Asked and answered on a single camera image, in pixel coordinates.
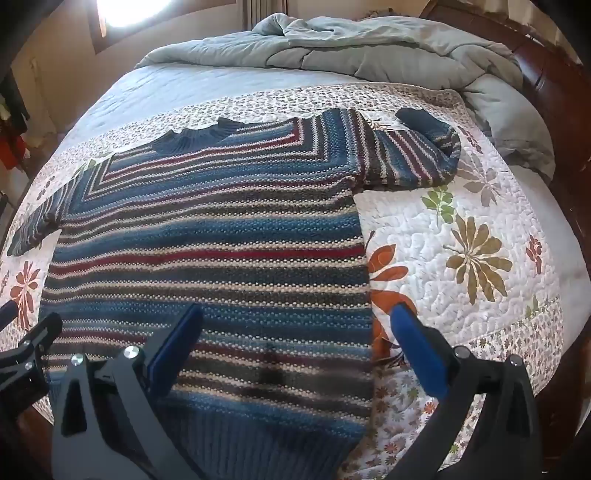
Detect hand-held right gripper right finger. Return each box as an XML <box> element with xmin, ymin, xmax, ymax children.
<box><xmin>390</xmin><ymin>302</ymin><xmax>543</xmax><ymax>480</ymax></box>

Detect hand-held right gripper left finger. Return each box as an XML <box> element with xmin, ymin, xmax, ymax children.
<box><xmin>51</xmin><ymin>302</ymin><xmax>206</xmax><ymax>480</ymax></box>

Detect striped knit sweater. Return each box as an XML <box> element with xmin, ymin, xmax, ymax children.
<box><xmin>7</xmin><ymin>108</ymin><xmax>462</xmax><ymax>480</ymax></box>

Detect hanging clothes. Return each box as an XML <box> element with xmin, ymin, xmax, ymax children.
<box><xmin>0</xmin><ymin>69</ymin><xmax>32</xmax><ymax>172</ymax></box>

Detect floral quilted bedspread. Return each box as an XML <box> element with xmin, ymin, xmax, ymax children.
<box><xmin>0</xmin><ymin>83</ymin><xmax>568</xmax><ymax>480</ymax></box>

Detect light blue bed sheet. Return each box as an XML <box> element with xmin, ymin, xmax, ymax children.
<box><xmin>65</xmin><ymin>62</ymin><xmax>591</xmax><ymax>374</ymax></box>

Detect grey comforter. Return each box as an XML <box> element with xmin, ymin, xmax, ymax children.
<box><xmin>135</xmin><ymin>13</ymin><xmax>556</xmax><ymax>182</ymax></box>

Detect window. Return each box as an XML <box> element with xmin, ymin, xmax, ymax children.
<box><xmin>89</xmin><ymin>0</ymin><xmax>163</xmax><ymax>55</ymax></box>

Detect curtain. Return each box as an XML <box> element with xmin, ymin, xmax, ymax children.
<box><xmin>242</xmin><ymin>0</ymin><xmax>290</xmax><ymax>32</ymax></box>

